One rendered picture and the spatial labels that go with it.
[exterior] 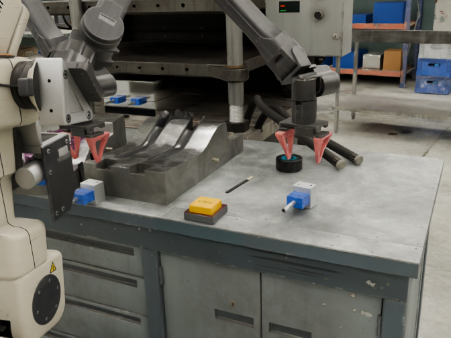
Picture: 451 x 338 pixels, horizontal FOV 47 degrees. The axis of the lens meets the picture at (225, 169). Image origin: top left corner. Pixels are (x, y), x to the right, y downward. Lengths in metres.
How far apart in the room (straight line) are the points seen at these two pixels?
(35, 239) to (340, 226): 0.66
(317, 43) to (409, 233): 0.98
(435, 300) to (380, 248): 1.39
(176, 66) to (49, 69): 1.30
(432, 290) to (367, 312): 1.35
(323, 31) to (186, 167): 0.83
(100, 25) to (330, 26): 1.14
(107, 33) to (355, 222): 0.69
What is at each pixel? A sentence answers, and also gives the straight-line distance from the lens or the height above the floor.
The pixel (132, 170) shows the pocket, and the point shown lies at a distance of 1.41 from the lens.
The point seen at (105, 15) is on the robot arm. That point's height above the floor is 1.29.
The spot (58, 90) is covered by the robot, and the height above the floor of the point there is 1.17.
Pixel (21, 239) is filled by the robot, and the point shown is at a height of 0.89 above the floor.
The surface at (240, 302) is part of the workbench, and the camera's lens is 1.38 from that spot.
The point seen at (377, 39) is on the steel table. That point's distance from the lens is 4.68.
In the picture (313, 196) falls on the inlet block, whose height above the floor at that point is 0.83.
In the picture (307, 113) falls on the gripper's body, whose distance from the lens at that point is 1.23.
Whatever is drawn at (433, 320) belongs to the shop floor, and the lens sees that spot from 2.41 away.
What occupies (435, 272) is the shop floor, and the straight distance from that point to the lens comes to 2.75.
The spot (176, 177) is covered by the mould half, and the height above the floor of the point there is 0.86.
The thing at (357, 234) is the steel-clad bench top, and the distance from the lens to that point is 1.21.
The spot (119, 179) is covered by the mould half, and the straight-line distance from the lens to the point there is 1.42.
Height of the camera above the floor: 1.33
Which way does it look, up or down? 19 degrees down
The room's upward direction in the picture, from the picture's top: 2 degrees counter-clockwise
